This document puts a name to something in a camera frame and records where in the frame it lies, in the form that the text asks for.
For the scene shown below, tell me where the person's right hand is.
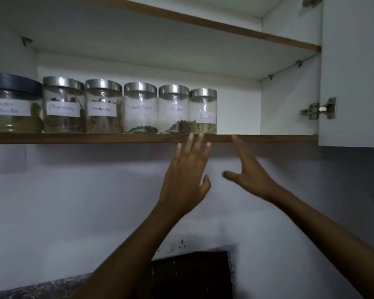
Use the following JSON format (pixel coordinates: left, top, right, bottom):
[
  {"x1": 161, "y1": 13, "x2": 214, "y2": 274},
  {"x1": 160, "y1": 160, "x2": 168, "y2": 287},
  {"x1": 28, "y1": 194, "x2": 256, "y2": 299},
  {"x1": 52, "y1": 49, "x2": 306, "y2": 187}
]
[{"x1": 222, "y1": 135, "x2": 281, "y2": 203}]

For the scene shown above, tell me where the person's left hand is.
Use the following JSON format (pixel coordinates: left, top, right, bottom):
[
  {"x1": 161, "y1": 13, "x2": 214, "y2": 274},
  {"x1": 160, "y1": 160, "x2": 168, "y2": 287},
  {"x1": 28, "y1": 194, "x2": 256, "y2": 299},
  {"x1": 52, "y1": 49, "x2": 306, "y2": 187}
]
[{"x1": 154, "y1": 132, "x2": 212, "y2": 226}]

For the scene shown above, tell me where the brown wooden wall cabinet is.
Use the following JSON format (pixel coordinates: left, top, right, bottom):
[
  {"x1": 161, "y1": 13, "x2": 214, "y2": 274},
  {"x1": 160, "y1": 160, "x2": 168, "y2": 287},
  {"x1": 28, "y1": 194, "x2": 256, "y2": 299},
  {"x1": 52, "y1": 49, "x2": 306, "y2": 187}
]
[{"x1": 0, "y1": 0, "x2": 374, "y2": 149}]

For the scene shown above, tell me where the green spice jar silver lid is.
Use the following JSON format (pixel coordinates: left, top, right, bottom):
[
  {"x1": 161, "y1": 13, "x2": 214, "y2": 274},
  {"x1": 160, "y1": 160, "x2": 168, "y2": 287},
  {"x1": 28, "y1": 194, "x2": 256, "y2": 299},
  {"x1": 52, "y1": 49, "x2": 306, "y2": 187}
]
[{"x1": 189, "y1": 88, "x2": 218, "y2": 135}]

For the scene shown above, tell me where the cabinet door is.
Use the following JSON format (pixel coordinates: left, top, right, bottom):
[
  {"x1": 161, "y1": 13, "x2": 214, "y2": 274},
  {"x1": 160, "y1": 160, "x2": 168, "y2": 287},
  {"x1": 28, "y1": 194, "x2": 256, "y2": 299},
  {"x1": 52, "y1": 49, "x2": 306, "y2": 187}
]
[{"x1": 317, "y1": 0, "x2": 374, "y2": 149}]

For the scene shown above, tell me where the coriander jar grey lid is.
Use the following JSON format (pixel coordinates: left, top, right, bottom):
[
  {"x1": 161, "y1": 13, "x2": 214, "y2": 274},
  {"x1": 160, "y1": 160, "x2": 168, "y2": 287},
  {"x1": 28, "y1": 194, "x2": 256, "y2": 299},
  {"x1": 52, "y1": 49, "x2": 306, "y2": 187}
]
[{"x1": 0, "y1": 72, "x2": 44, "y2": 133}]

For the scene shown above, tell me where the person's right forearm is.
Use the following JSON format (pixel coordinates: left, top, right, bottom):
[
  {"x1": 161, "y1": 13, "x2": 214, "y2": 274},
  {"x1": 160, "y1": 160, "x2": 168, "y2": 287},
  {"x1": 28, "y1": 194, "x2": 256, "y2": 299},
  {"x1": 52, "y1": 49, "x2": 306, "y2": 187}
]
[{"x1": 268, "y1": 185, "x2": 374, "y2": 299}]

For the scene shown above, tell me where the person's left forearm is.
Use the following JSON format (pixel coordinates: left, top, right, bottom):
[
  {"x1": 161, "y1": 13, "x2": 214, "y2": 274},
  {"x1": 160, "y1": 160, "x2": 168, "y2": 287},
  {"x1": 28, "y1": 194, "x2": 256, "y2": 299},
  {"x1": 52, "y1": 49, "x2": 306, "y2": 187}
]
[{"x1": 71, "y1": 205, "x2": 187, "y2": 299}]

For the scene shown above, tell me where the white cabinet shelf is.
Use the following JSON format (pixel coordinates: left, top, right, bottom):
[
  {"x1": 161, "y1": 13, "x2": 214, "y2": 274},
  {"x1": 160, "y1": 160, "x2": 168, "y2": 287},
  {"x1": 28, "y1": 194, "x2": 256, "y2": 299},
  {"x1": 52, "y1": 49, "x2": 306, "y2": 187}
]
[{"x1": 0, "y1": 0, "x2": 322, "y2": 81}]

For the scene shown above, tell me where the white wall socket plate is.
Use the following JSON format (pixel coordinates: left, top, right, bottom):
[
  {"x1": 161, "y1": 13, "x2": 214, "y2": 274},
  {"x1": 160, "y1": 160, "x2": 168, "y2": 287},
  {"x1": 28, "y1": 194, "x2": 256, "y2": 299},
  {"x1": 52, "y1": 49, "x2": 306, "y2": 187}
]
[{"x1": 157, "y1": 236, "x2": 191, "y2": 257}]

